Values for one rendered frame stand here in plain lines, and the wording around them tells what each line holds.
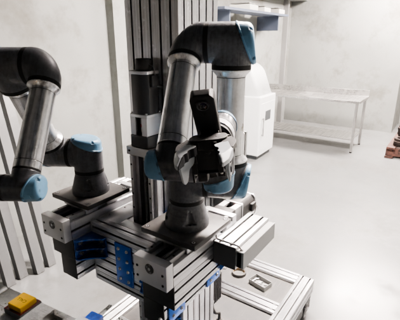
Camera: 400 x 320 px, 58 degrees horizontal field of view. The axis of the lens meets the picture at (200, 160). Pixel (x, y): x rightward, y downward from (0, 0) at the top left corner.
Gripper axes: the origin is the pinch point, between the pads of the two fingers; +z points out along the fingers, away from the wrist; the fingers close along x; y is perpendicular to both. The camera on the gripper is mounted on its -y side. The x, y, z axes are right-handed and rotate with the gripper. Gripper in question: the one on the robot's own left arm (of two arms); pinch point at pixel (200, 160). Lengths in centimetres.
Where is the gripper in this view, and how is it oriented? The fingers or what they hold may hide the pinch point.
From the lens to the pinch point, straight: 57.3
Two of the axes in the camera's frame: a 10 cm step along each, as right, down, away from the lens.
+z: -1.5, 3.2, -9.4
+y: 1.3, 9.5, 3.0
